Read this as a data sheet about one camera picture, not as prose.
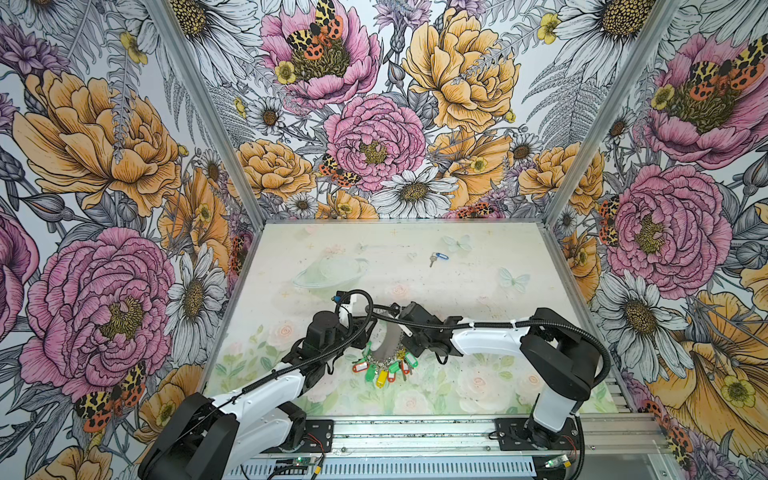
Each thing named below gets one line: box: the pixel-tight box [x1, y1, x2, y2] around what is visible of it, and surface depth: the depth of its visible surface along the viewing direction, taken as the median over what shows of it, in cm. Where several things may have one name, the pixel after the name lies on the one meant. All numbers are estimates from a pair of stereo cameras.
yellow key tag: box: [376, 370, 389, 389], surface depth 85 cm
